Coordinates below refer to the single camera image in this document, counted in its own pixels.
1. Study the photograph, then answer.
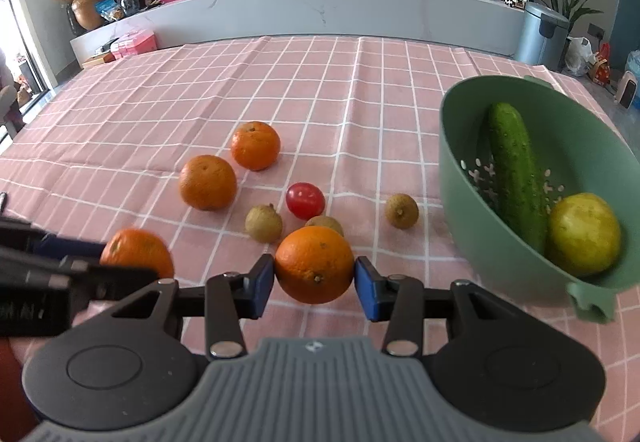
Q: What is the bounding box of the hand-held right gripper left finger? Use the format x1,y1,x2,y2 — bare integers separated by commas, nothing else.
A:
107,254,275,359

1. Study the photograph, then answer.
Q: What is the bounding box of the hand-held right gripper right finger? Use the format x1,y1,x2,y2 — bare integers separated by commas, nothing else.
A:
353,255,512,358

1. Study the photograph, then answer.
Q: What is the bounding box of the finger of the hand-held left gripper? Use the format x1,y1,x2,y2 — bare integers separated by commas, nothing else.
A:
0,246,162,310
0,216,107,263

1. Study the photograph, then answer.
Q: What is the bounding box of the large orange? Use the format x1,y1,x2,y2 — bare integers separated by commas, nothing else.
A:
274,226,356,305

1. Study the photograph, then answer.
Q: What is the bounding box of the brown kiwi right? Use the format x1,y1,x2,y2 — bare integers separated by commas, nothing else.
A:
384,193,420,229

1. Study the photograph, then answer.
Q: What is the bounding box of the red cherry tomato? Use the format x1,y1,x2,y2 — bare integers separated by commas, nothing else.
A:
285,182,326,220

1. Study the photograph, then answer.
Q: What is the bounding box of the green colander bowl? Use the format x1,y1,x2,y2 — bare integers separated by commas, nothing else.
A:
438,74,640,323

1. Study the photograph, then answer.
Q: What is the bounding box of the wooden box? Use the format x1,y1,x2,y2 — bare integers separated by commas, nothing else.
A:
81,52,117,70

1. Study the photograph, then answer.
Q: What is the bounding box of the green cucumber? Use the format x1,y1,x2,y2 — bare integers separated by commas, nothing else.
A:
487,102,551,257

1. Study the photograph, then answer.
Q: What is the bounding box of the pink checked tablecloth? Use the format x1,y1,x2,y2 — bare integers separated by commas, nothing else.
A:
0,34,640,428

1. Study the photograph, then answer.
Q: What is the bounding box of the pink plastic storage box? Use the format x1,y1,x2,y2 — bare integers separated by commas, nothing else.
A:
110,28,159,60

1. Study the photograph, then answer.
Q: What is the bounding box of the yellow-green lemon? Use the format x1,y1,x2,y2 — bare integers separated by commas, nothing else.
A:
544,192,623,278

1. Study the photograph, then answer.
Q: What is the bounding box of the brown round vase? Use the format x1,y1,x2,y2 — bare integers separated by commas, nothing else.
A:
71,0,109,32

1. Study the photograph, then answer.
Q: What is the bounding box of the blue snack packet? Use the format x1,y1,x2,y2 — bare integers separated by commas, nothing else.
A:
94,0,124,21

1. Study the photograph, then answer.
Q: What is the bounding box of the white marble media cabinet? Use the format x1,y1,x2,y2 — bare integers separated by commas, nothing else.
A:
69,0,527,70

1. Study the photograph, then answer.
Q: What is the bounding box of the grey pedal trash can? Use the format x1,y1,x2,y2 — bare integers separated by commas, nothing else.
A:
514,2,571,72

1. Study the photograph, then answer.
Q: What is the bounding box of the white plastic bag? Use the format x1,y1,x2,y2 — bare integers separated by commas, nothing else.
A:
564,36,597,77

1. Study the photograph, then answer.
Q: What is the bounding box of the red gift bag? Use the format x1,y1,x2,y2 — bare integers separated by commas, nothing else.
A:
589,43,614,86

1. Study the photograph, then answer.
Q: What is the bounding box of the white small appliance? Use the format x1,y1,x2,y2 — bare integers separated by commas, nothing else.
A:
614,70,639,111

